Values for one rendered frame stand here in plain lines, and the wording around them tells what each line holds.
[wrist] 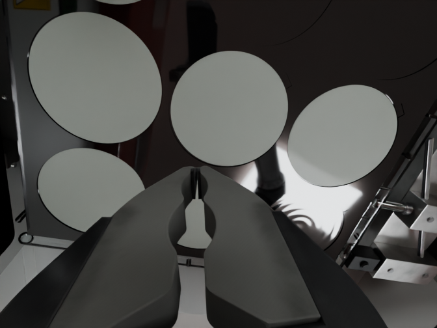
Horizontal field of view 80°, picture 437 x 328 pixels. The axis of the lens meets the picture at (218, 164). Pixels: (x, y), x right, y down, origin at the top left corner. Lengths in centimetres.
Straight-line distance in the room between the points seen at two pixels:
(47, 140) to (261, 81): 19
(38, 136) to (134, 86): 10
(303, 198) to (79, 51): 24
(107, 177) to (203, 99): 12
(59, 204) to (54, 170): 4
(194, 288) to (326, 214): 28
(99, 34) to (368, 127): 23
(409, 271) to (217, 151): 29
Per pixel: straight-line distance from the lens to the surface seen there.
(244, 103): 23
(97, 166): 27
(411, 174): 37
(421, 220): 36
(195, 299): 52
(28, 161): 29
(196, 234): 30
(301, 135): 25
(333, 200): 30
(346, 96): 25
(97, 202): 29
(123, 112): 24
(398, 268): 40
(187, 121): 23
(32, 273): 51
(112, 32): 23
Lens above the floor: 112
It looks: 62 degrees down
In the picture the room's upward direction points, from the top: 174 degrees clockwise
